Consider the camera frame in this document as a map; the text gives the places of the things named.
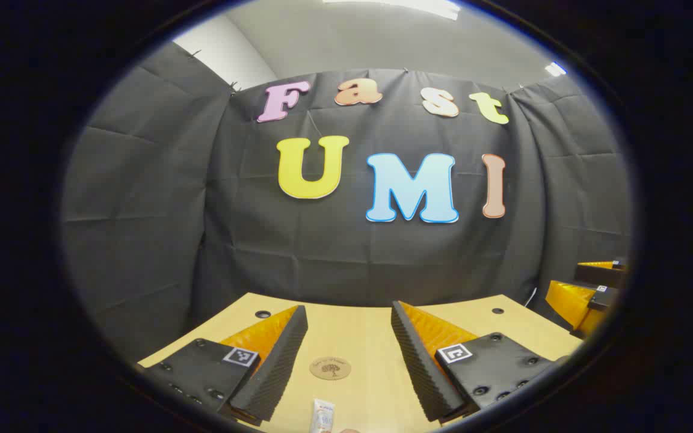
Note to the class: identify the black backdrop cloth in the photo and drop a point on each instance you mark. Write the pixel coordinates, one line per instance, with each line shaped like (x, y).
(322, 252)

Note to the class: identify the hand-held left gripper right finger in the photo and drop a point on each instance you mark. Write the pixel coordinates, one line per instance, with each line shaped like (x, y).
(418, 367)

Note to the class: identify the small ceiling light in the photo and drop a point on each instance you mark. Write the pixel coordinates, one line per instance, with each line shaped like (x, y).
(555, 69)

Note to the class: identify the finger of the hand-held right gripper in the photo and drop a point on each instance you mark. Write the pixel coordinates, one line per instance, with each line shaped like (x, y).
(569, 300)
(599, 276)

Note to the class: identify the white toothpaste tube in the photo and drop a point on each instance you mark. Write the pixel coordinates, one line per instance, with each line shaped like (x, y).
(322, 416)

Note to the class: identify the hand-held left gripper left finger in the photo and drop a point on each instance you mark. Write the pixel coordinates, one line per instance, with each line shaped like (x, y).
(274, 367)

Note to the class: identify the long ceiling light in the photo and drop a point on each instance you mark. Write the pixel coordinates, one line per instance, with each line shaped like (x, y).
(406, 6)

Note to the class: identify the round cork coaster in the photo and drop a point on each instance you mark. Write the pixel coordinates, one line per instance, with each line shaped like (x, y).
(330, 367)

